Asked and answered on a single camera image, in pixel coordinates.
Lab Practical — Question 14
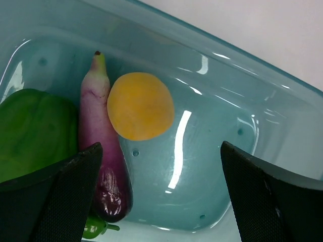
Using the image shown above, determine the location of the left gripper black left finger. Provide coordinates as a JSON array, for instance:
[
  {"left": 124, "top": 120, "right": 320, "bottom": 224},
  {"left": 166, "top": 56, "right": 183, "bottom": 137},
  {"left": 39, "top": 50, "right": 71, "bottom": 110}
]
[{"left": 1, "top": 142, "right": 102, "bottom": 241}]

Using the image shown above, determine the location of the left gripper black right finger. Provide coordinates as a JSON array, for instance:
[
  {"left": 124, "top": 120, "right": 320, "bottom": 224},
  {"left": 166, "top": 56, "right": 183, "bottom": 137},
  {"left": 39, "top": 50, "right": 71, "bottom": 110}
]
[{"left": 221, "top": 141, "right": 322, "bottom": 241}]

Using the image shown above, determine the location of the yellow toy orange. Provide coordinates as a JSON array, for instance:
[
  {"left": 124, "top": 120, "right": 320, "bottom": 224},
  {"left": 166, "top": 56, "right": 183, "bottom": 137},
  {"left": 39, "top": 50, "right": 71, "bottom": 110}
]
[{"left": 107, "top": 72, "right": 175, "bottom": 141}]

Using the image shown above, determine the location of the small green toy chili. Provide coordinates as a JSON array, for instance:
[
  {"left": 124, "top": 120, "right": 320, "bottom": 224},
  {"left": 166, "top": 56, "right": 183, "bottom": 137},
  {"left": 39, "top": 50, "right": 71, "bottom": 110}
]
[{"left": 82, "top": 215, "right": 120, "bottom": 239}]

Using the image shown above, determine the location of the green toy bell pepper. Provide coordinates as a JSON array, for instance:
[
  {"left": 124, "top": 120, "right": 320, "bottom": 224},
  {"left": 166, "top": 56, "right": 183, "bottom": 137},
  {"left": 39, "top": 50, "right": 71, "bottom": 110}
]
[{"left": 1, "top": 89, "right": 78, "bottom": 182}]

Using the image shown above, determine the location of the purple toy eggplant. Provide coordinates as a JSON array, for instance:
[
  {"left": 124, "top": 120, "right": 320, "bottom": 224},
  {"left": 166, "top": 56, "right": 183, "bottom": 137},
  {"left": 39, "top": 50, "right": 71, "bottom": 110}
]
[{"left": 78, "top": 51, "right": 133, "bottom": 223}]

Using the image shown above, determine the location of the teal plastic tray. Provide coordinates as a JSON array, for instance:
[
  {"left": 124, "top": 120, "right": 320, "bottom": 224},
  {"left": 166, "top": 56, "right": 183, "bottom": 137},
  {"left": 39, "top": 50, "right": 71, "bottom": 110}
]
[{"left": 1, "top": 1, "right": 322, "bottom": 241}]

